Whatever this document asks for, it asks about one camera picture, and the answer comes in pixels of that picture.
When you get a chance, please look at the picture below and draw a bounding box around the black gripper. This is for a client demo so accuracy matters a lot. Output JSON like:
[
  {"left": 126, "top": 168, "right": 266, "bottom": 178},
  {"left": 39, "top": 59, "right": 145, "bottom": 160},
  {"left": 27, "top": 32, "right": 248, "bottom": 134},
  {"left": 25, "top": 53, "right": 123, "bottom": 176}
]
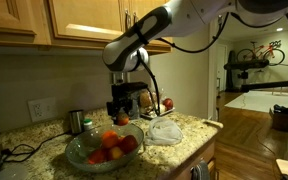
[{"left": 112, "top": 94, "right": 134, "bottom": 118}]

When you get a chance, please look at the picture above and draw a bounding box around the small yellow-red apple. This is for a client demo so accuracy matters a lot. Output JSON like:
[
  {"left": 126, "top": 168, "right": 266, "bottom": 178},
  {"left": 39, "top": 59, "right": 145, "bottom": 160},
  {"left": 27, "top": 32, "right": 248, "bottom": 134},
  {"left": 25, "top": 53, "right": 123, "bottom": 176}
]
[{"left": 107, "top": 145, "right": 124, "bottom": 161}]

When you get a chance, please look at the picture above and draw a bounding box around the clear glass bowl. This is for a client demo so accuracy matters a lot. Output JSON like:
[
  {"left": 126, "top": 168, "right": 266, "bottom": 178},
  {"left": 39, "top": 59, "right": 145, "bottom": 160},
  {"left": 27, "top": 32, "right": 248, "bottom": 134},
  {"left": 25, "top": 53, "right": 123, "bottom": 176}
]
[{"left": 64, "top": 122, "right": 145, "bottom": 174}]

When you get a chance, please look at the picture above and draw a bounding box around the dark red round fruit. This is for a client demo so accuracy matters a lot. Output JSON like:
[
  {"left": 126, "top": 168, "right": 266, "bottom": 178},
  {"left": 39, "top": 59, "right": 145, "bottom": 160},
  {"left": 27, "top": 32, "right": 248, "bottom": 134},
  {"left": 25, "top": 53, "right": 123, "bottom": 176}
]
[{"left": 119, "top": 134, "right": 139, "bottom": 154}]

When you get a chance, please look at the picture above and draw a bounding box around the white onion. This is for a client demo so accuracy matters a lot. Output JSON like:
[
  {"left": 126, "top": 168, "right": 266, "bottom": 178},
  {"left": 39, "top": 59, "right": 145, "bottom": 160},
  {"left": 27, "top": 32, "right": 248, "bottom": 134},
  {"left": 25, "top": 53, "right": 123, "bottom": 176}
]
[{"left": 156, "top": 102, "right": 167, "bottom": 115}]

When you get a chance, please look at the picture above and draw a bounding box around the white bottle green cap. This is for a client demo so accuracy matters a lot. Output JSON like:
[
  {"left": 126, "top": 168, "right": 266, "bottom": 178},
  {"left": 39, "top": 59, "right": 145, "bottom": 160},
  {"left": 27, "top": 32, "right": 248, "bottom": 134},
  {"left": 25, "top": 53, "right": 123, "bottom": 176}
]
[{"left": 83, "top": 118, "right": 94, "bottom": 132}]

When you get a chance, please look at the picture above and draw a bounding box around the white rectangular tray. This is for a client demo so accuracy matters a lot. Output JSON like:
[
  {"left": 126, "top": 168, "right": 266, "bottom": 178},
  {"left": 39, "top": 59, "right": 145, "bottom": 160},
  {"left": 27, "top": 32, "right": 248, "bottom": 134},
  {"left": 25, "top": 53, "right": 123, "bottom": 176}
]
[{"left": 139, "top": 107, "right": 176, "bottom": 121}]

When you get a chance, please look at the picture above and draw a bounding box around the red onion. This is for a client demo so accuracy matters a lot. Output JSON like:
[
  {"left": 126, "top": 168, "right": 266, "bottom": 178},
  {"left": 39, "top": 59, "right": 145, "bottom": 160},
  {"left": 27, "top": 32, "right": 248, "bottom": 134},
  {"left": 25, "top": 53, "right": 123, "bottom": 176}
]
[{"left": 162, "top": 97, "right": 174, "bottom": 111}]

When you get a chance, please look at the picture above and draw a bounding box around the stainless steel canister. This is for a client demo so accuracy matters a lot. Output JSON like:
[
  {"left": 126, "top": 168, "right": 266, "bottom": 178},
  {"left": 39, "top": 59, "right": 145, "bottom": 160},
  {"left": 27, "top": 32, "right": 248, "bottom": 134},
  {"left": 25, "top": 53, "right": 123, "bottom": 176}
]
[{"left": 68, "top": 109, "right": 86, "bottom": 136}]

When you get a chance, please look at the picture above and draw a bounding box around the bright red round fruit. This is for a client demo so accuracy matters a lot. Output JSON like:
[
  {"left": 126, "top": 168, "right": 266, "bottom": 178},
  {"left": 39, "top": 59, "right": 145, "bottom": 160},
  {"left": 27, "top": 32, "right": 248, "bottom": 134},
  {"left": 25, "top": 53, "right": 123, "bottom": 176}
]
[{"left": 88, "top": 148, "right": 108, "bottom": 165}]

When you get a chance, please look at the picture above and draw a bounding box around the wooden base cabinet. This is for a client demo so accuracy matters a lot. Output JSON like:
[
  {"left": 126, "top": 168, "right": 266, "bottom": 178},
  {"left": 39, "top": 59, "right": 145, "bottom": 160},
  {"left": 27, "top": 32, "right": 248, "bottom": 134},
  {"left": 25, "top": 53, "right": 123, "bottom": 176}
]
[{"left": 173, "top": 136, "right": 220, "bottom": 180}]

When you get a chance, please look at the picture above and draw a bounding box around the grey hanging towel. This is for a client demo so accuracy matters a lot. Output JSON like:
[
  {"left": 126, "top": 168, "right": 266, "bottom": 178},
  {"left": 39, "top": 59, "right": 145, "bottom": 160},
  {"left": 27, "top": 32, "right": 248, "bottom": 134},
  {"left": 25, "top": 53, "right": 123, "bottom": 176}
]
[{"left": 190, "top": 161, "right": 212, "bottom": 180}]

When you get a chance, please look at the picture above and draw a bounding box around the white interior door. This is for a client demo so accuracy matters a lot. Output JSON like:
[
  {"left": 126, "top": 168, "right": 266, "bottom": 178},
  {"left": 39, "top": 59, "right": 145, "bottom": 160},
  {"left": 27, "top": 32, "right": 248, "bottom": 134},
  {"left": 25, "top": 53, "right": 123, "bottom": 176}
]
[{"left": 216, "top": 44, "right": 227, "bottom": 93}]

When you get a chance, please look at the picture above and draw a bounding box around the wooden upper cabinet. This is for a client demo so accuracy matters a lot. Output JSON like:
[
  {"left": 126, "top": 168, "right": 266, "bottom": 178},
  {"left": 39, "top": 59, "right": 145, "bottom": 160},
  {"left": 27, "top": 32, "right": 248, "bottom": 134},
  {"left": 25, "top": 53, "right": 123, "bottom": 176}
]
[{"left": 0, "top": 0, "right": 173, "bottom": 57}]

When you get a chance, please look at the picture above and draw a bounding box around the white round lid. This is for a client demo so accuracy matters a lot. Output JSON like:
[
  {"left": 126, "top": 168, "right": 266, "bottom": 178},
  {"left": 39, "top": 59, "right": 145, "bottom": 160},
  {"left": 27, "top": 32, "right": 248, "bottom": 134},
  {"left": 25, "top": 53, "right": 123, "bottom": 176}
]
[{"left": 0, "top": 163, "right": 30, "bottom": 180}]

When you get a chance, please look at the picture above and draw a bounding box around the white rug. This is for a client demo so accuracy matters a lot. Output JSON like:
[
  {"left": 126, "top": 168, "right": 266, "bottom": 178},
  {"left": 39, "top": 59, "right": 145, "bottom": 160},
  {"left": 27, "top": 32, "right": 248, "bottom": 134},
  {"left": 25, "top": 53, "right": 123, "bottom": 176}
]
[{"left": 224, "top": 89, "right": 288, "bottom": 114}]

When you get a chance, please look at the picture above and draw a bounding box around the red bicycle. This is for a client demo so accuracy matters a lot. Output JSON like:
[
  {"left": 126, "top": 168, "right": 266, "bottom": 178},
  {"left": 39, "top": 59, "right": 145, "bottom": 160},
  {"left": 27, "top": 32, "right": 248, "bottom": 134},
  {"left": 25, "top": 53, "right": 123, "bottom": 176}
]
[{"left": 236, "top": 39, "right": 286, "bottom": 67}]

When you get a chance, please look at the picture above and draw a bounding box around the dark box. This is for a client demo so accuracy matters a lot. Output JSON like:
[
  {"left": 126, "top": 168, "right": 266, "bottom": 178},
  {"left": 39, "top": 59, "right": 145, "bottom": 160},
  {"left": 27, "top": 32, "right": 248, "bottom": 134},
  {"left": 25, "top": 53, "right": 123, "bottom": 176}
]
[{"left": 268, "top": 104, "right": 288, "bottom": 132}]

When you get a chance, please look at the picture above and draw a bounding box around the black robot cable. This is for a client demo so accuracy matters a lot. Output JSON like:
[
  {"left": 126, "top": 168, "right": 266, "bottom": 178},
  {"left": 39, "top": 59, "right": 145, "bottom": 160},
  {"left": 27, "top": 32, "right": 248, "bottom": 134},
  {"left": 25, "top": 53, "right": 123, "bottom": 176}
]
[{"left": 130, "top": 9, "right": 288, "bottom": 118}]

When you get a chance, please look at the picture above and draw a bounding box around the black power cord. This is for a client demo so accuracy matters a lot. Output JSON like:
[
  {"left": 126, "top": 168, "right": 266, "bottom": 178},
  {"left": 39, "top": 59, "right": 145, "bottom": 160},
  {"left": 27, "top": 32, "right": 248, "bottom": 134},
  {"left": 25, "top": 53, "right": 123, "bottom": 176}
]
[{"left": 0, "top": 131, "right": 72, "bottom": 164}]

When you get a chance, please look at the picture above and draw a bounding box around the white wall outlet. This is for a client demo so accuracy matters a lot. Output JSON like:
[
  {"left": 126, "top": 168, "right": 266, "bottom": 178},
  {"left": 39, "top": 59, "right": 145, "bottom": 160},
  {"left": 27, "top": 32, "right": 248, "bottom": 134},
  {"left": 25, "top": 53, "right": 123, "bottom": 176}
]
[{"left": 27, "top": 96, "right": 59, "bottom": 123}]

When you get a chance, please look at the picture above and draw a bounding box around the dark metal cabinet handle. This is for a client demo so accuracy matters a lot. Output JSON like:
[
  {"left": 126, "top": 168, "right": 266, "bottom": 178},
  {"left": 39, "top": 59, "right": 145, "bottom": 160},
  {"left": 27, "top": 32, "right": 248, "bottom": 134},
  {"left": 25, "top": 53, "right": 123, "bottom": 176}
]
[
  {"left": 124, "top": 8, "right": 132, "bottom": 32},
  {"left": 132, "top": 12, "right": 140, "bottom": 25}
]

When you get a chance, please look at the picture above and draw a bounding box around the black stereo camera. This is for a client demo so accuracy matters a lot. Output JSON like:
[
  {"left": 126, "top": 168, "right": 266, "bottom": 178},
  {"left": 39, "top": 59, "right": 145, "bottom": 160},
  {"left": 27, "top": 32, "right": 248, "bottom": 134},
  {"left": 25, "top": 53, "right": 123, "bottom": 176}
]
[{"left": 223, "top": 59, "right": 271, "bottom": 72}]

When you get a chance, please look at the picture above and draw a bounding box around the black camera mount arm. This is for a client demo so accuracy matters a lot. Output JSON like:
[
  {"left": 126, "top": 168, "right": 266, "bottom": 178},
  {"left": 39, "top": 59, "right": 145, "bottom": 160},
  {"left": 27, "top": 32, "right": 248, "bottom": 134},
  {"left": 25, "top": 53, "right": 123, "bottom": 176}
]
[{"left": 238, "top": 68, "right": 288, "bottom": 94}]

